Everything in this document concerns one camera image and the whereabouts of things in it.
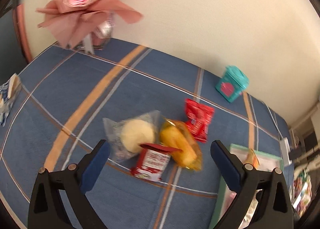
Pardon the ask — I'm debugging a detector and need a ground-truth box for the colourful clutter pile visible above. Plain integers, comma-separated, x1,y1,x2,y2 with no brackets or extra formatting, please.
291,167,312,218

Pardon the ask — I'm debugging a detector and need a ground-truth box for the pink flower bouquet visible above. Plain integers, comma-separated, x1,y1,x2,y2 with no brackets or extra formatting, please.
36,0,143,54

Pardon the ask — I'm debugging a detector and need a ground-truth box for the clear round pastry packet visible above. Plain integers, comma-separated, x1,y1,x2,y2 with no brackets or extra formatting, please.
103,110,161,163

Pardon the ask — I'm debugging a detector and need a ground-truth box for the orange cracker packet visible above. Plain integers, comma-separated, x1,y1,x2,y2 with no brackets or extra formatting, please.
244,149,260,169

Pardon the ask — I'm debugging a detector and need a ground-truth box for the pink snack packet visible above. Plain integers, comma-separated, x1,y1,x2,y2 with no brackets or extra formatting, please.
225,192,258,228

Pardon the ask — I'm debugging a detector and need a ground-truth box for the small red candy packet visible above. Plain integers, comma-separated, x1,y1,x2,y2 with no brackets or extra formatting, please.
185,98,214,143

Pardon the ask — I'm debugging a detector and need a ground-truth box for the red white milk candy packet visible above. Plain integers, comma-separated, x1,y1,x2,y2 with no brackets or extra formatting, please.
130,143,182,182

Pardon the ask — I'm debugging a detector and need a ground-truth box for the white shelf unit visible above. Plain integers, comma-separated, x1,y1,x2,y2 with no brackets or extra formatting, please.
289,102,319,163

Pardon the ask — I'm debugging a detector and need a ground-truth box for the white power strip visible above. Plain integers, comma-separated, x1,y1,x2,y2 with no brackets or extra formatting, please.
279,137,292,167

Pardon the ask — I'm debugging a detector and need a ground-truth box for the blue white wrapper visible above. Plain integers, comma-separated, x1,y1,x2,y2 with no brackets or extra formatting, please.
0,73,22,126

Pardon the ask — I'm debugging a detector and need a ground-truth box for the green rimmed white tray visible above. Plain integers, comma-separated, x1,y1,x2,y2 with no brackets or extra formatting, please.
209,144,284,228

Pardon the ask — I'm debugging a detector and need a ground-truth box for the teal toy box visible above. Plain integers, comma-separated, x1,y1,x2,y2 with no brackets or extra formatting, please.
215,66,249,103

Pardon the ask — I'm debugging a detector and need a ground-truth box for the yellow cake packet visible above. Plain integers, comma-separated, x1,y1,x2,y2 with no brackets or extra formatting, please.
159,119,202,171

